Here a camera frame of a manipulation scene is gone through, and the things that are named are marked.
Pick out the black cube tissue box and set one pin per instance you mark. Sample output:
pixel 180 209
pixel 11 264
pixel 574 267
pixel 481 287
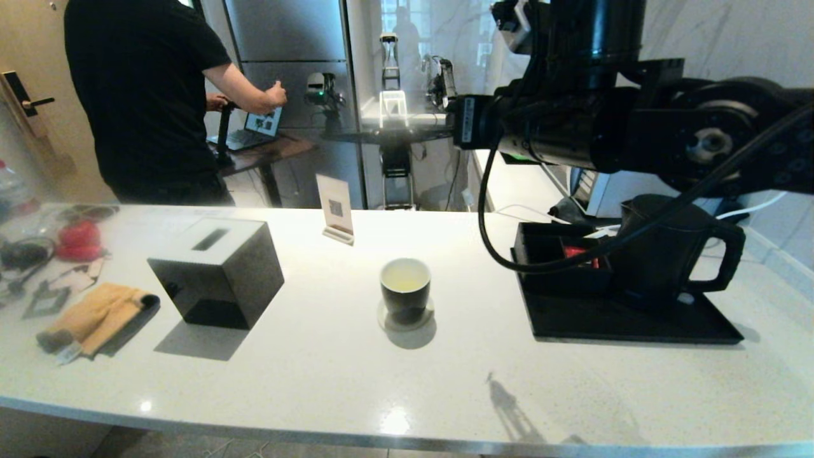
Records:
pixel 216 273

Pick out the black compartment sachet box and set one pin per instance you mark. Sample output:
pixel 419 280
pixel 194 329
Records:
pixel 540 280

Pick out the orange grey cleaning cloth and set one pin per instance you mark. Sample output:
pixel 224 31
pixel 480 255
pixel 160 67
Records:
pixel 95 318

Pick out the clear water bottle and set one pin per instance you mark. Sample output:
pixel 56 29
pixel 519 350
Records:
pixel 13 191

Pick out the grey camera device green light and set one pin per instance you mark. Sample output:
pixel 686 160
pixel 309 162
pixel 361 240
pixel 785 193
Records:
pixel 321 89

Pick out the open laptop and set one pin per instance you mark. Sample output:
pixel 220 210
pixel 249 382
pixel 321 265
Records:
pixel 261 124

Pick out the black rectangular serving tray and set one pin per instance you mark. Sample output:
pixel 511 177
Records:
pixel 636 324

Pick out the person in black shirt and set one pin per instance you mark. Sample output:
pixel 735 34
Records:
pixel 140 95

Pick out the beige patterned card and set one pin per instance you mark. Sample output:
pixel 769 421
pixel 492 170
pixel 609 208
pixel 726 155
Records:
pixel 76 277

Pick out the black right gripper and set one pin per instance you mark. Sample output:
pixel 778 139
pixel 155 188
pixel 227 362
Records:
pixel 528 127

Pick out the dark green tea sachet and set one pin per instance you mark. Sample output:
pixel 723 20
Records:
pixel 46 304

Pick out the dark grey power plug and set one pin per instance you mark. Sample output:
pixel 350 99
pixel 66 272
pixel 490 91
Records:
pixel 572 211

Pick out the red bell pepper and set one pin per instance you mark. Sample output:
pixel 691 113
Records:
pixel 79 240

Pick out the white round saucer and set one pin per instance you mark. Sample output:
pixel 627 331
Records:
pixel 388 321

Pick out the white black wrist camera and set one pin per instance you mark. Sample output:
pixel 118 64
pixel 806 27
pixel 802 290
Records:
pixel 521 25

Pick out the black mug white inside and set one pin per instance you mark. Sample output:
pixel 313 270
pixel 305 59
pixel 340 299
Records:
pixel 405 292

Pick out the QR code sign stand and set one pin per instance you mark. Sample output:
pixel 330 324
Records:
pixel 335 207

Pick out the black electric kettle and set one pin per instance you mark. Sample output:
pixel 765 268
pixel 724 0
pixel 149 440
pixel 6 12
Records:
pixel 655 267

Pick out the black curved desk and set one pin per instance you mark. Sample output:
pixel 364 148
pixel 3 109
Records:
pixel 394 132

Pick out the silver refrigerator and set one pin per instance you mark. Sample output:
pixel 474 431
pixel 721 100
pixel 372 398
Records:
pixel 286 38

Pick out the brown wooden table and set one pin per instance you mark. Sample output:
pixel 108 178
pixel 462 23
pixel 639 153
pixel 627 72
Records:
pixel 280 149

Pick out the black white robot stand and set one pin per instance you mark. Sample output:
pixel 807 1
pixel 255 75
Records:
pixel 396 165

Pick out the red sachet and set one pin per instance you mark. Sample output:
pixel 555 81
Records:
pixel 575 252

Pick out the silver microwave oven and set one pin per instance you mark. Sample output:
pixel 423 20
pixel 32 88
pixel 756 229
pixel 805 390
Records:
pixel 598 191

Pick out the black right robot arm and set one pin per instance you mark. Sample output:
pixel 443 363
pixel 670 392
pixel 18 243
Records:
pixel 699 127

